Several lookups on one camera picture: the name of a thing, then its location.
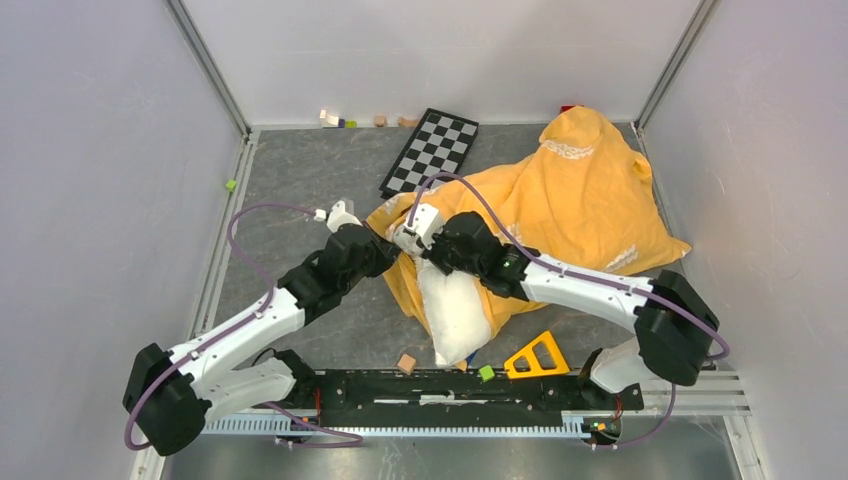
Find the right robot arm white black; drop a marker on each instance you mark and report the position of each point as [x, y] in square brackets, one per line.
[672, 326]

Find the white wooden block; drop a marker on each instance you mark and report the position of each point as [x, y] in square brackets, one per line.
[328, 120]

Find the yellow plastic triangle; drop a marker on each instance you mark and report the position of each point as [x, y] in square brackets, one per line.
[539, 358]

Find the white slotted cable duct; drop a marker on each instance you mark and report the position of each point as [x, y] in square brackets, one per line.
[279, 425]

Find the black white checkerboard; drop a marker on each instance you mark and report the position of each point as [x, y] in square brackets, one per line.
[440, 142]

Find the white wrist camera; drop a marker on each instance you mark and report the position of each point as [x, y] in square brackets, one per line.
[338, 215]
[416, 234]

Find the flat tan wooden piece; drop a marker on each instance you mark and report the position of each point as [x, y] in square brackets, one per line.
[408, 122]

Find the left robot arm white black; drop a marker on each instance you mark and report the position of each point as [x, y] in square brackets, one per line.
[172, 394]

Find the tan wooden cube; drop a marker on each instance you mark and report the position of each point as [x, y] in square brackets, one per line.
[406, 363]

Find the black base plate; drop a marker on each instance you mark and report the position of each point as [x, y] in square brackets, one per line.
[440, 398]

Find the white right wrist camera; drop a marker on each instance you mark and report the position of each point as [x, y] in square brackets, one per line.
[416, 234]

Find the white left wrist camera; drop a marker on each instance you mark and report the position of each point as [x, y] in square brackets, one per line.
[338, 215]

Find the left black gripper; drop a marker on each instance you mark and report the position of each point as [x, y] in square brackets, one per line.
[385, 252]

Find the white pillow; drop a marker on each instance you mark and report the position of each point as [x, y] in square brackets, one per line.
[453, 309]

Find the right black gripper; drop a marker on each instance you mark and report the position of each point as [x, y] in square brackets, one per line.
[433, 253]

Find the blue yellow pillowcase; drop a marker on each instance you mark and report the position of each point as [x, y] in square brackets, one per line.
[584, 197]

